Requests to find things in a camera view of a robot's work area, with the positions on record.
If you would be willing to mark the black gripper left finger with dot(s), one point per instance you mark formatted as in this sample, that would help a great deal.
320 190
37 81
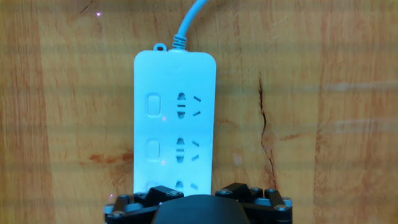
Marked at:
136 208

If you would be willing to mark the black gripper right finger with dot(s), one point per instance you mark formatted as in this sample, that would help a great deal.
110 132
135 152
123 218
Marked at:
264 205

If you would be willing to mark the white four-socket power strip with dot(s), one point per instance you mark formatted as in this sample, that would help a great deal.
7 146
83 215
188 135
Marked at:
174 77

